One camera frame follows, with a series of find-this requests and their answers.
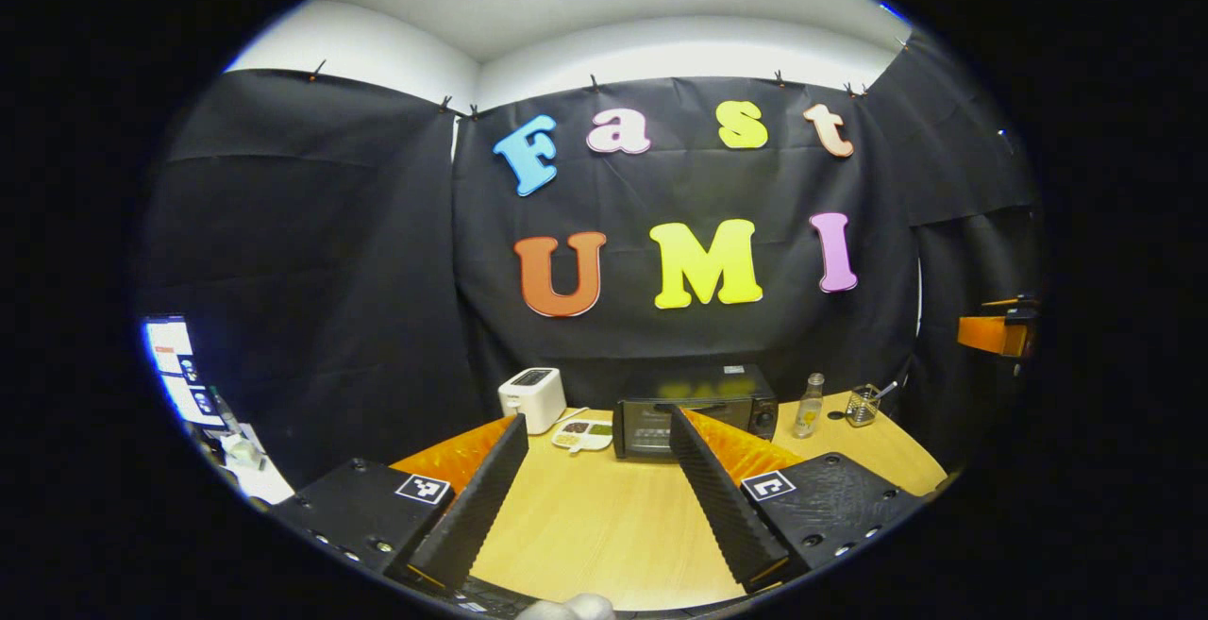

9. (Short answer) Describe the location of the white toaster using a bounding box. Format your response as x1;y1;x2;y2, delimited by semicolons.
497;367;568;436

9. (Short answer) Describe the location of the black electric oven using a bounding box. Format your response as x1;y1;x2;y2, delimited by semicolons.
612;363;780;461

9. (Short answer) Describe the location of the clear glass bottle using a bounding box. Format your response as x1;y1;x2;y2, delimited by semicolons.
793;373;825;440

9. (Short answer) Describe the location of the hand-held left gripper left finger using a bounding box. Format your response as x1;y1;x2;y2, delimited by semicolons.
269;412;529;595

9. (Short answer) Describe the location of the white divided spice dish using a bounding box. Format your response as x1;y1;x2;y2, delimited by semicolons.
551;419;614;454

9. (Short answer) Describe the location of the computer monitor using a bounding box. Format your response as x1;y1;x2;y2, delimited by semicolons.
142;316;225;429

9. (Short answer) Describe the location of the metal wire utensil holder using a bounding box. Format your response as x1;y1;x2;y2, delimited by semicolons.
845;384;881;428

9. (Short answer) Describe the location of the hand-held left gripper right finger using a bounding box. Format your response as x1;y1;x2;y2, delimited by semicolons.
669;403;931;595

